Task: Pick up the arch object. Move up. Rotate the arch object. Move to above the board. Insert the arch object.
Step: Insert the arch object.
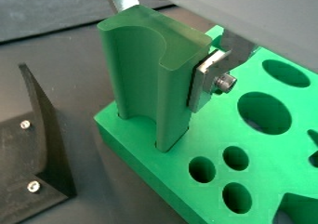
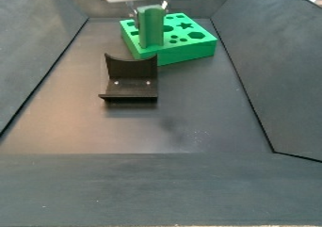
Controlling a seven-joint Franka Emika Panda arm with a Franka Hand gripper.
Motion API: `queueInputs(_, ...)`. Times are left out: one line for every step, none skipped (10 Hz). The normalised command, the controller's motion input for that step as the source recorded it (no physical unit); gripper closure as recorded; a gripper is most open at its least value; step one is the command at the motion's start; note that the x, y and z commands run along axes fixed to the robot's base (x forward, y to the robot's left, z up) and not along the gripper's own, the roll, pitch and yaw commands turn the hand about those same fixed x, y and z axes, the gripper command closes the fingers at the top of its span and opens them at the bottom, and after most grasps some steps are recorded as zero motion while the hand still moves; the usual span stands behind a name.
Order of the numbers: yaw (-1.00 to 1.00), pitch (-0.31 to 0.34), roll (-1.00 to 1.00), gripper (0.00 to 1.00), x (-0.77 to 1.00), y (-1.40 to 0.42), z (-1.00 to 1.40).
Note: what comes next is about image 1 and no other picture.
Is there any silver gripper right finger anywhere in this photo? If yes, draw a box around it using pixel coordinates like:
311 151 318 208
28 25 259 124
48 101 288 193
187 30 256 112

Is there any black arch holder stand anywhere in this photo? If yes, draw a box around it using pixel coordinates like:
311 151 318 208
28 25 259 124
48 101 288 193
0 64 76 224

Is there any green shape-sorting board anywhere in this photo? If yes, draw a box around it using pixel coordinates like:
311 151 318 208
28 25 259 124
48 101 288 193
93 24 318 224

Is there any green arch block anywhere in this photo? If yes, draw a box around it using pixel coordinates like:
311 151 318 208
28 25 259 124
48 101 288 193
97 5 211 152

